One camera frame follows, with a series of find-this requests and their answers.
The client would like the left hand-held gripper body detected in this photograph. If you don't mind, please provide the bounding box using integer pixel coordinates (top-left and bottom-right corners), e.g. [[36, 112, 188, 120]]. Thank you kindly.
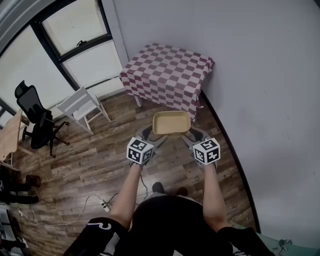
[[126, 136, 155, 168]]

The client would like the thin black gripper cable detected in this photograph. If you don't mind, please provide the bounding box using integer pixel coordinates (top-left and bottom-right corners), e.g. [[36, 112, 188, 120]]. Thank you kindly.
[[138, 174, 149, 201]]

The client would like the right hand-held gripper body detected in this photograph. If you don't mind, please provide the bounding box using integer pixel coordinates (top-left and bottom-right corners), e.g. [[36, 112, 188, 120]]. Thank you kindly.
[[192, 136, 221, 170]]

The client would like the person's left forearm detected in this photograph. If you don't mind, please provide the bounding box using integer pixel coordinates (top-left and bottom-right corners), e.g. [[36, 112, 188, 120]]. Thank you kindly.
[[108, 163, 143, 230]]

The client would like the white power strip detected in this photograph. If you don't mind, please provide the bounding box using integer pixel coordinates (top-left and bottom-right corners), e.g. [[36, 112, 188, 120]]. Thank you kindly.
[[98, 198, 111, 213]]

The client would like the white wooden chair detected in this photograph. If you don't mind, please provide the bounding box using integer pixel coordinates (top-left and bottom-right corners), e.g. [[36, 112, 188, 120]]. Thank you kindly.
[[56, 86, 112, 136]]

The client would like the person's black printed shirt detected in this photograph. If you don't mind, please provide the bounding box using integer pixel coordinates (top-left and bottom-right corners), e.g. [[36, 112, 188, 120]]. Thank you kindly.
[[63, 194, 278, 256]]

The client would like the black office chair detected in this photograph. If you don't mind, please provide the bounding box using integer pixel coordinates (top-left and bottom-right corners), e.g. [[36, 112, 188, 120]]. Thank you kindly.
[[14, 79, 70, 158]]

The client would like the white floor cable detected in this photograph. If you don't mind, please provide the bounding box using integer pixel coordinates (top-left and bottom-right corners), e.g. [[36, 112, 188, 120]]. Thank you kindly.
[[16, 194, 101, 228]]

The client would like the green board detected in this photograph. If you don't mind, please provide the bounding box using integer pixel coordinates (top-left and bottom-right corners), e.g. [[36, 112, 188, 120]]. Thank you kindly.
[[259, 232, 320, 256]]

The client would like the black framed window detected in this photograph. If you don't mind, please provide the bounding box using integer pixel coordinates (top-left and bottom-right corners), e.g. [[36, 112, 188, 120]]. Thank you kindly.
[[0, 0, 126, 131]]

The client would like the black baseboard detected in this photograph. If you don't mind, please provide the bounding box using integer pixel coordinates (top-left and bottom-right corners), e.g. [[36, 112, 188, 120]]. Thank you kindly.
[[201, 91, 262, 235]]

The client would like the person's right forearm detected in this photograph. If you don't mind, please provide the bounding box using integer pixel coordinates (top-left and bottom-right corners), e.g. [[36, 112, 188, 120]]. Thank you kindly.
[[201, 163, 228, 232]]

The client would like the yellow plastic tray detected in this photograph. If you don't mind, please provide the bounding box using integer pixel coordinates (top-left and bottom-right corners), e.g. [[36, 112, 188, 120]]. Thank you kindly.
[[152, 111, 191, 137]]

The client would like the light wooden desk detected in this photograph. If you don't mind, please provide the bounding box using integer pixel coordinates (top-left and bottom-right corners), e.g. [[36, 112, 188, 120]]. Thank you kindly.
[[0, 109, 24, 163]]

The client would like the red white checkered table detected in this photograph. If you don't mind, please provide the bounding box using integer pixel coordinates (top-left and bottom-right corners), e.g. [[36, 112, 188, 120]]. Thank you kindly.
[[119, 42, 216, 123]]

